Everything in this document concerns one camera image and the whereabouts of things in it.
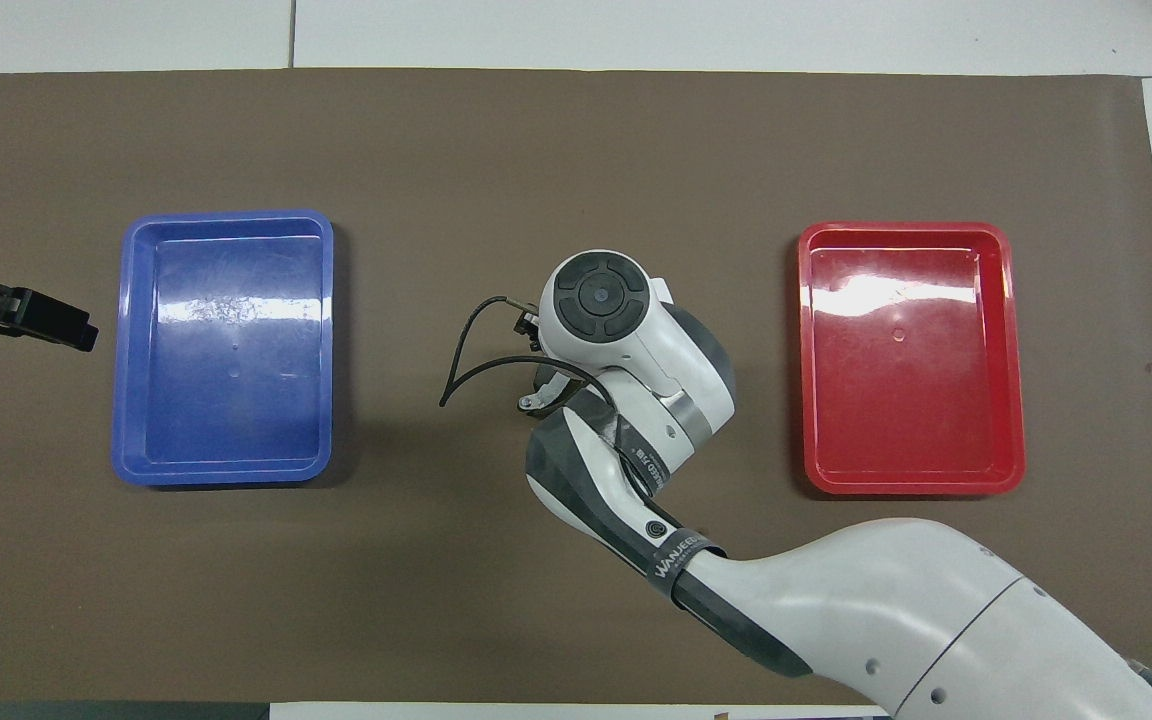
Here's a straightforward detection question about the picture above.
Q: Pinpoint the blue plastic tray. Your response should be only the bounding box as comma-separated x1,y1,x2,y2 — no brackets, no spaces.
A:
111,208,335,487

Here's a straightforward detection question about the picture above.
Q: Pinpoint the brown table mat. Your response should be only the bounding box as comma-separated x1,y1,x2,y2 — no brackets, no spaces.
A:
0,68,1152,707

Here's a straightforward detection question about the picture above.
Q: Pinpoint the red plastic tray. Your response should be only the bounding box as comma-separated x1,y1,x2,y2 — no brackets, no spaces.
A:
797,221,1026,498

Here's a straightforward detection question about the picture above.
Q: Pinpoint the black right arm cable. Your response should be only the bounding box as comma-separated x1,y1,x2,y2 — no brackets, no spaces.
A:
439,294,659,501

